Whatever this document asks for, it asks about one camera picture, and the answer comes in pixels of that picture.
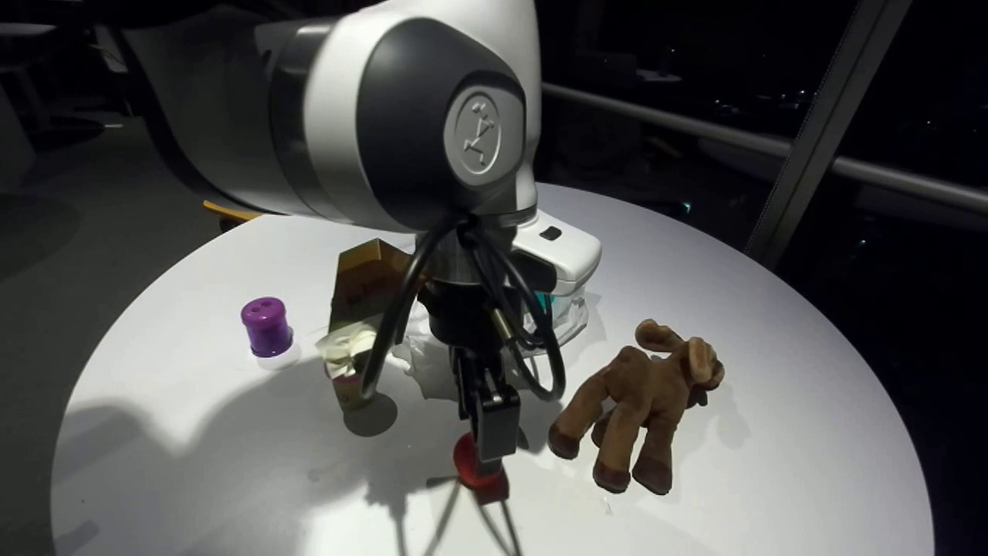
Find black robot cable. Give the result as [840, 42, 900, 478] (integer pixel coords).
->
[356, 209, 569, 405]

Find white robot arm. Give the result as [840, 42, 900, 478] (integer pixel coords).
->
[120, 0, 549, 465]

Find metal window railing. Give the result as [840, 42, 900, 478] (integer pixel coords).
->
[542, 0, 988, 263]

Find red round toy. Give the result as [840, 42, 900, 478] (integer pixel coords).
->
[454, 432, 508, 505]

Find purple plastic cylinder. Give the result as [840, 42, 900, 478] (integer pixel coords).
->
[241, 298, 294, 359]

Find grey armchair wooden arms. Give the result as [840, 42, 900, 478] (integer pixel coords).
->
[202, 202, 263, 226]

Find teal lid dough cup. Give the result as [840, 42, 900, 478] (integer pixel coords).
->
[533, 290, 578, 323]

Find white plastic bag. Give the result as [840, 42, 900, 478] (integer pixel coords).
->
[399, 213, 606, 399]

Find brown plush toy animal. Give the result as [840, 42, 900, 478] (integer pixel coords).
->
[549, 320, 726, 495]

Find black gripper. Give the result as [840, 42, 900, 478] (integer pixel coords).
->
[426, 250, 552, 465]

